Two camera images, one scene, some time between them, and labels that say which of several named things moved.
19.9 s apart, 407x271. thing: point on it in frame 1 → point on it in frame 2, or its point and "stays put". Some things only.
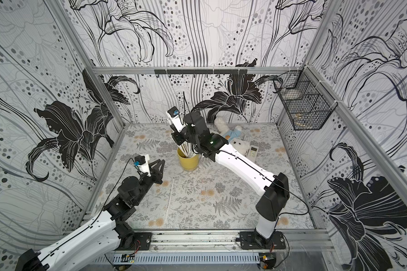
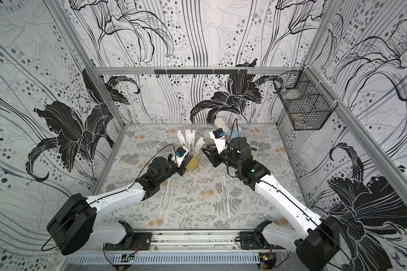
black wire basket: (306, 101) stays put
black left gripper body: (145, 182) → (172, 167)
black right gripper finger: (179, 137) → (213, 157)
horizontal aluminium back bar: (198, 70) stays put
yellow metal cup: (187, 164) stays put
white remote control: (252, 153) stays put
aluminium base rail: (225, 241) stays put
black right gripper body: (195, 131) → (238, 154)
